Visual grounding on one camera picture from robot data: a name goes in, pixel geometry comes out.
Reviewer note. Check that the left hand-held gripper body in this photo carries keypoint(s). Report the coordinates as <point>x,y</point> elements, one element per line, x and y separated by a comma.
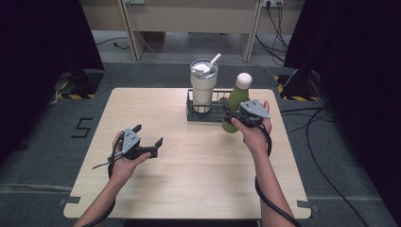
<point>130,140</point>

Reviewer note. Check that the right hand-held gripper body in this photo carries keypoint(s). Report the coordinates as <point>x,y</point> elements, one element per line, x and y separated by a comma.
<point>253,108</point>

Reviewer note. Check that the green bottle with white cap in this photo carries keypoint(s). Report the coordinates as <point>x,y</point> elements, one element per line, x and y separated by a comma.
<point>239,94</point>

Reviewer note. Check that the white tumbler with straw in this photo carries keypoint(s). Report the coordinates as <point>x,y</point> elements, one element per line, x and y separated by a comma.
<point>203,88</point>

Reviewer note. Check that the person's left hand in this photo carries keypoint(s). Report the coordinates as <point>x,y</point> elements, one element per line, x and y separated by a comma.
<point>124,168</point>

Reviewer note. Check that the person's right hand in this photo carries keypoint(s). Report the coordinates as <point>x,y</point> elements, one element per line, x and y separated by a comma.
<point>255,138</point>

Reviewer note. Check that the black stand base striped tape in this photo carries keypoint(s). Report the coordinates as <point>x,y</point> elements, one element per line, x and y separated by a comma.
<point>82,83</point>
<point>299,88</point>

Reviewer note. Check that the grey tape strip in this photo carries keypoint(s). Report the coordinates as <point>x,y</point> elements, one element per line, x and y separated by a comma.
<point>307,205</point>
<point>70,200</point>

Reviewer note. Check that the black curtain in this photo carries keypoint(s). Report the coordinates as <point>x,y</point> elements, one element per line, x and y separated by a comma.
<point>356,78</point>
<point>38,63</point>

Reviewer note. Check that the beige desk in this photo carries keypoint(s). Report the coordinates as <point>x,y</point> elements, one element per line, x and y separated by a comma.
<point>189,15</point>

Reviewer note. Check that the white wall socket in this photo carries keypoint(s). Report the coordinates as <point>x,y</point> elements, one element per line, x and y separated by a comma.
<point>272,3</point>

